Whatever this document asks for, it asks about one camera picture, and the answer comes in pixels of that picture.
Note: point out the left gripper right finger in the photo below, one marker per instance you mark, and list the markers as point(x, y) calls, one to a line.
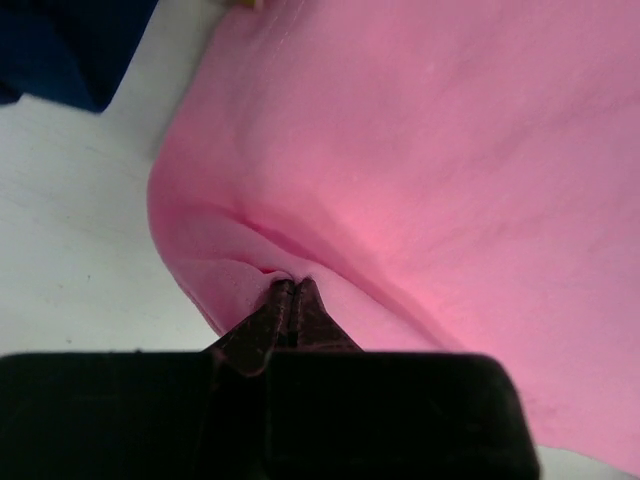
point(311, 327)

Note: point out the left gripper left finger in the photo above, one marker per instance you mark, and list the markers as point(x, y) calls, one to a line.
point(246, 346)

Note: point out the pink t shirt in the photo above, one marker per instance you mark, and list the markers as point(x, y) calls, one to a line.
point(454, 175)

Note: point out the folded blue printed t shirt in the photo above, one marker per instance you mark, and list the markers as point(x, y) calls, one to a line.
point(71, 52)

